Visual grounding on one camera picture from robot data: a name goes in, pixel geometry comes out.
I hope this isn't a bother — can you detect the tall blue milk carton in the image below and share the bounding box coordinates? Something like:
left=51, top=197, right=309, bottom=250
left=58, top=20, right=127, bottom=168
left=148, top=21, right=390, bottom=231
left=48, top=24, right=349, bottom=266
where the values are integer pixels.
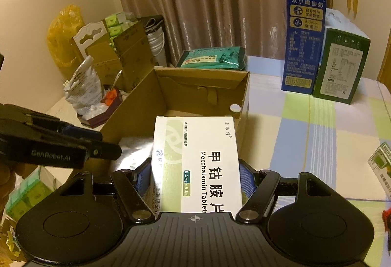
left=281, top=0, right=327, bottom=95

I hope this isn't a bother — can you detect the pile of green tissue packs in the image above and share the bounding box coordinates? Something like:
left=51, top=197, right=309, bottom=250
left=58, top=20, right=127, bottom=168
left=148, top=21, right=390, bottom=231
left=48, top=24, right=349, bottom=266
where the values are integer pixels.
left=104, top=12, right=136, bottom=51

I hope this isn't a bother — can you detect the brown cardboard carton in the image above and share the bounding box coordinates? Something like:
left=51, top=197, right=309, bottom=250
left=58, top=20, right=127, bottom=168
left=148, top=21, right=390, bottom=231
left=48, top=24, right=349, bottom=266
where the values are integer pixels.
left=88, top=19, right=153, bottom=92

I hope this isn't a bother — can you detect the dark red tray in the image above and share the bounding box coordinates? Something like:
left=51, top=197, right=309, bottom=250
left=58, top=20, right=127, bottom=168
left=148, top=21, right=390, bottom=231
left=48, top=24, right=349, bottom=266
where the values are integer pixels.
left=76, top=93, right=123, bottom=128

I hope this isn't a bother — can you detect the brown cardboard box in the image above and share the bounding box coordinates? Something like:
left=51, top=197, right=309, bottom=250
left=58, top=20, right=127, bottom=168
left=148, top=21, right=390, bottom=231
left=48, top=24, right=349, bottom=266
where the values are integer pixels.
left=70, top=66, right=251, bottom=179

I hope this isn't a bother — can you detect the white carved chair back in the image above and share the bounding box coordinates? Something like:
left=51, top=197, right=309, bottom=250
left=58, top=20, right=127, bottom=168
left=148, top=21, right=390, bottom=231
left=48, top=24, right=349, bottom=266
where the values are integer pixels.
left=72, top=20, right=110, bottom=57

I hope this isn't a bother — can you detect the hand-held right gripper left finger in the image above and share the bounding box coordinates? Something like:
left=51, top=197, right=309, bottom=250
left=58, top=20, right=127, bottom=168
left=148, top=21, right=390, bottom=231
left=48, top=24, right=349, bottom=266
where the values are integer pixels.
left=53, top=159, right=158, bottom=224

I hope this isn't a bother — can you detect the person's left hand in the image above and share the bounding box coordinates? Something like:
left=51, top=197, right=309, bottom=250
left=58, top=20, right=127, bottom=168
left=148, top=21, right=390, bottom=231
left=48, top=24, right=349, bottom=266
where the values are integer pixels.
left=0, top=162, right=36, bottom=213

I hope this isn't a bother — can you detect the green and white medicine box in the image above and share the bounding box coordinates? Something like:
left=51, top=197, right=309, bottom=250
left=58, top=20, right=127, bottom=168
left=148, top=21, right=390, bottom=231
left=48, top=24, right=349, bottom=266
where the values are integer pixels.
left=367, top=142, right=391, bottom=197

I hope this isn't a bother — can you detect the green milk carton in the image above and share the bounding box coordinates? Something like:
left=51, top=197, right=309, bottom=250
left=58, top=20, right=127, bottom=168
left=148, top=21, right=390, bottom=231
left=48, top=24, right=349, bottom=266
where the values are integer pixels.
left=312, top=8, right=371, bottom=105

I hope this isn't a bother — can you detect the yellow curtain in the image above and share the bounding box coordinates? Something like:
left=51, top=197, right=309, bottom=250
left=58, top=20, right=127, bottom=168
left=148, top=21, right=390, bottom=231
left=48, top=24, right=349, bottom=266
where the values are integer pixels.
left=377, top=62, right=391, bottom=83

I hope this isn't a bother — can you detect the small orange-red item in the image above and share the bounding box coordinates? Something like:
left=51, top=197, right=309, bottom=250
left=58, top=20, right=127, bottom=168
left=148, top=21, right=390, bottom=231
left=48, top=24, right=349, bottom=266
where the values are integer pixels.
left=104, top=88, right=119, bottom=104

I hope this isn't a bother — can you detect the checked cloth desktop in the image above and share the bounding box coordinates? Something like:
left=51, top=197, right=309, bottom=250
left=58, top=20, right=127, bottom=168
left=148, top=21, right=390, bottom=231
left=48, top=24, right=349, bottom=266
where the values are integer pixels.
left=120, top=55, right=391, bottom=255

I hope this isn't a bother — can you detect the metal spoon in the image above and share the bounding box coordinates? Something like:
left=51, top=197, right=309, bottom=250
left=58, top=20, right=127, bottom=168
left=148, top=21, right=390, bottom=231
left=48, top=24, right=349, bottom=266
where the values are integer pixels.
left=110, top=69, right=123, bottom=90

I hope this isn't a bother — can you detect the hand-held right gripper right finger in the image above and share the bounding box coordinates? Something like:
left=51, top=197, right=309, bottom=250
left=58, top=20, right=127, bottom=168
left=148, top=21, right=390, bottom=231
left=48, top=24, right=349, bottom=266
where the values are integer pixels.
left=235, top=159, right=332, bottom=223

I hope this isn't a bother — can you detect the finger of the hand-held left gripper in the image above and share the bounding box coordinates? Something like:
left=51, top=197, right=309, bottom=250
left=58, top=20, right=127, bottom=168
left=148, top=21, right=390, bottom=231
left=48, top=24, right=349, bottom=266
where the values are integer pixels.
left=83, top=141, right=123, bottom=161
left=29, top=115, right=104, bottom=143

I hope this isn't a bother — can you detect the white printed plastic bag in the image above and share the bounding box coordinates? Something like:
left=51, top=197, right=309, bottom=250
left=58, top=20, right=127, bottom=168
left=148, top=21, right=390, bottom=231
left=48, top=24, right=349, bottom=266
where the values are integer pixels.
left=64, top=56, right=106, bottom=116

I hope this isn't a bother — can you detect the white medicine box grey-green swirl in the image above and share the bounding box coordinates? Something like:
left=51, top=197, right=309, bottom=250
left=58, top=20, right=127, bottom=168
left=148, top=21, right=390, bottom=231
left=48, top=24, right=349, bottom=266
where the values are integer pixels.
left=151, top=115, right=243, bottom=214

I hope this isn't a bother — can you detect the teal snack packet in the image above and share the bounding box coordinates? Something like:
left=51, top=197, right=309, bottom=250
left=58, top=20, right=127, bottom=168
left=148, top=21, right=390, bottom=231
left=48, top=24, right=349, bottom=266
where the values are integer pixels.
left=175, top=47, right=246, bottom=70

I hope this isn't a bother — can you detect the stack of green tissue boxes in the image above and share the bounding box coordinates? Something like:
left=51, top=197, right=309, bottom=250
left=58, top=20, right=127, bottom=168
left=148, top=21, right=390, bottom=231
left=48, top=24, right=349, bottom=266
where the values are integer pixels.
left=4, top=168, right=55, bottom=222

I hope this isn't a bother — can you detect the yellow plastic bag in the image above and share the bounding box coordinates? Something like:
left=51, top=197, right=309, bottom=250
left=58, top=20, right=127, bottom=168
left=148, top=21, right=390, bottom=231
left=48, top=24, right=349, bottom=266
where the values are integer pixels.
left=46, top=4, right=86, bottom=67

